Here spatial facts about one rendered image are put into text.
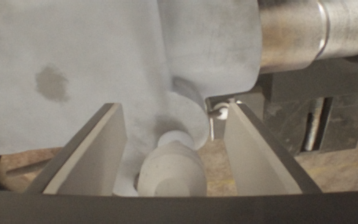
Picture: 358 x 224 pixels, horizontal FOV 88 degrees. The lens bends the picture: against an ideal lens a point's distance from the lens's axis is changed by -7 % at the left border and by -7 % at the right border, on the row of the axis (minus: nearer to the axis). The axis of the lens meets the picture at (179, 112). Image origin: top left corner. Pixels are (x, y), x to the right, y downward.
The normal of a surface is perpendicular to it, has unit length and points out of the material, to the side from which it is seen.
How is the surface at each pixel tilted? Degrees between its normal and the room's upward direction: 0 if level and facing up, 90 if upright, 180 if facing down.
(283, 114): 0
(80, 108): 0
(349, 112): 0
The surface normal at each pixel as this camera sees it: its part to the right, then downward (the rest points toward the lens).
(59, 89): 0.00, 0.49
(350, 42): 0.04, 0.69
